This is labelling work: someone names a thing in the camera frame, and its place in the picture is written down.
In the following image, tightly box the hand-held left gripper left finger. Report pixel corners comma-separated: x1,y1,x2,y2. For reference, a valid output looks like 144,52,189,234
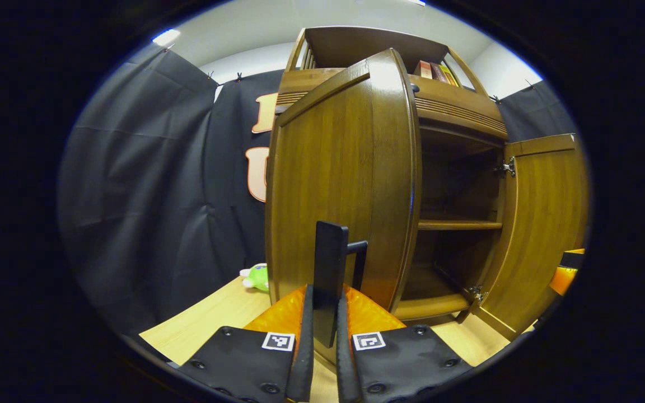
174,284,315,403

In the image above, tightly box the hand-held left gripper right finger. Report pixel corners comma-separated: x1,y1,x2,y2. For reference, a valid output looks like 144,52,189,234
336,284,474,403

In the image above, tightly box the wooden cabinet door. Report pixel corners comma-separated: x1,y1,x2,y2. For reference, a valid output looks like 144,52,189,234
471,133,591,341
265,48,423,367

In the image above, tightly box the wooden double-door shoe cabinet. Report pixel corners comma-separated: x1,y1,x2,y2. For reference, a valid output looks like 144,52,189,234
265,26,591,367

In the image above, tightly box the wooden cabinet shelf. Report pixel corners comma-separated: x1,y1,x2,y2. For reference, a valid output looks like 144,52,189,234
418,219,503,231

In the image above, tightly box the green plush toy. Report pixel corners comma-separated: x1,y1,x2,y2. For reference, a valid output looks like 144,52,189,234
240,263,270,293

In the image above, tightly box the wooden drawer with black knob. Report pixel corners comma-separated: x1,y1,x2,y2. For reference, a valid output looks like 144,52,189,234
275,67,509,140

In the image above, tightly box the black backdrop cloth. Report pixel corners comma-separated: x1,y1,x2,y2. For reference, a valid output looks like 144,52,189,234
57,45,578,336

